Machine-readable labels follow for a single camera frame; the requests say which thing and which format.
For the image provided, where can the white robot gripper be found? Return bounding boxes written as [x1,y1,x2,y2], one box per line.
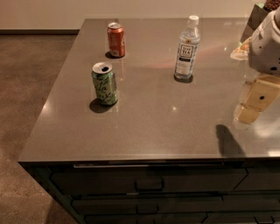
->
[236,8,280,124]

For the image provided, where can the blue plastic water bottle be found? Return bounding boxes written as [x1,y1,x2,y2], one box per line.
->
[174,15,200,82]

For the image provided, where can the green soda can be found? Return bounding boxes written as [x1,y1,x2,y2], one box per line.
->
[92,62,117,106]

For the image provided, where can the orange soda can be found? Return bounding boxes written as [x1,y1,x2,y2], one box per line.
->
[107,22,125,58]

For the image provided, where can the snack bag on counter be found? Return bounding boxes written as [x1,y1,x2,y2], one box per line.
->
[230,38,251,60]

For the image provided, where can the dark drawer cabinet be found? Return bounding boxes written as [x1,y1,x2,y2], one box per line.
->
[22,162,280,224]

